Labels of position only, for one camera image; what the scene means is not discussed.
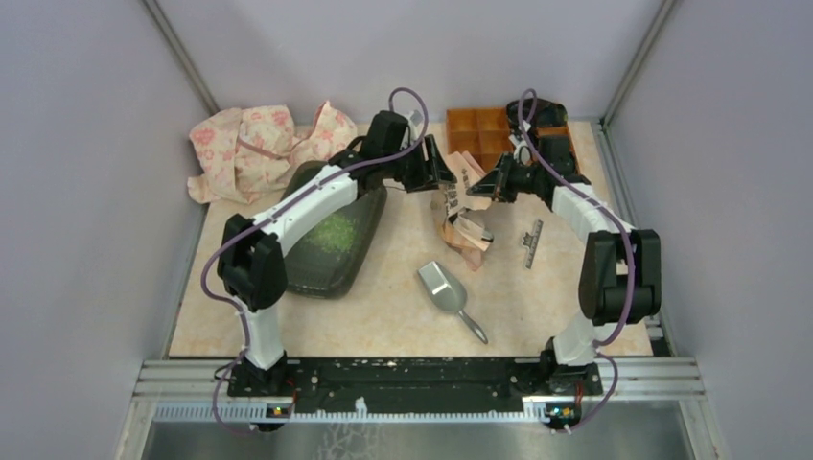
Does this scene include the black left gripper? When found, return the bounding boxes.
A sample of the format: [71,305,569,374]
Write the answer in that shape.
[383,135,458,195]

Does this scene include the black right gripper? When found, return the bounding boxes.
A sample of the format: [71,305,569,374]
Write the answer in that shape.
[466,152,545,205]

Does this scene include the pink cat litter bag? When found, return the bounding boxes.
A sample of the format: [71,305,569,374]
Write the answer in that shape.
[430,151,495,271]

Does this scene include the grey bag sealing clip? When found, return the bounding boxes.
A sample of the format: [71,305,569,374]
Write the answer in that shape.
[521,219,544,270]

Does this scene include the grey metal litter scoop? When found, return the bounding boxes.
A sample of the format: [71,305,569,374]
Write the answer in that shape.
[417,261,490,344]

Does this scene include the dark grey litter box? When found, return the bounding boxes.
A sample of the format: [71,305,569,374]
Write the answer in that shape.
[285,188,388,299]

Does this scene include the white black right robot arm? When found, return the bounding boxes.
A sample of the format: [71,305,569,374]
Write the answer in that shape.
[466,136,662,395]

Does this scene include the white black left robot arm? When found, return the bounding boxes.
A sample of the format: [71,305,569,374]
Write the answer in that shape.
[200,110,456,397]

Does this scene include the green litter granules pile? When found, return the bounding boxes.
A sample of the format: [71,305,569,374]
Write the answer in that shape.
[302,214,357,254]

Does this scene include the orange wooden compartment organizer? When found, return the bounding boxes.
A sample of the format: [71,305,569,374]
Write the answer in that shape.
[446,106,575,171]

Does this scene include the pink floral cloth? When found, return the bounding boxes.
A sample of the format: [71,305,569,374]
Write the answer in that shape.
[187,102,358,204]

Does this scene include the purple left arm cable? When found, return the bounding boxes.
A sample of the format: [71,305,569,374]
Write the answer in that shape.
[199,86,430,437]

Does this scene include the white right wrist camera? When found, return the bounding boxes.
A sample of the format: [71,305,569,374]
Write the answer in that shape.
[510,120,534,165]

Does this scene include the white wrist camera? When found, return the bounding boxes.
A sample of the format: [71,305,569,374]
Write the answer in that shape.
[510,120,534,165]
[405,109,425,141]

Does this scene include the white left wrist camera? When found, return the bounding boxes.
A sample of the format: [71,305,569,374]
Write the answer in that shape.
[405,109,425,141]

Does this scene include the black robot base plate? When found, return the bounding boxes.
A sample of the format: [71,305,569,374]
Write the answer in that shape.
[226,352,603,415]

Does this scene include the aluminium front frame rail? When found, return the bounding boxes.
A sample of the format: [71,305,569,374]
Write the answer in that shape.
[133,356,706,425]

